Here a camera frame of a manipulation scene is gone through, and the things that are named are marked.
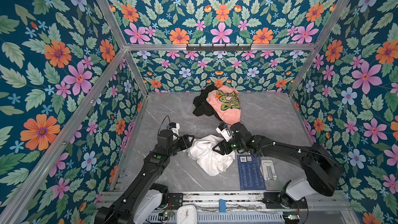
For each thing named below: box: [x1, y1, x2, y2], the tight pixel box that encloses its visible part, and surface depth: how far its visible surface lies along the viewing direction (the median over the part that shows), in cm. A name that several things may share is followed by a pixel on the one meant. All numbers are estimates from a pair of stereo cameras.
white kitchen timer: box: [176, 204, 197, 224], surface depth 69 cm
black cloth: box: [192, 84, 224, 122], surface depth 105 cm
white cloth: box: [183, 134, 236, 176], surface depth 82 cm
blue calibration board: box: [236, 154, 267, 191], surface depth 83 cm
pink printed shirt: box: [206, 85, 242, 126], surface depth 106 cm
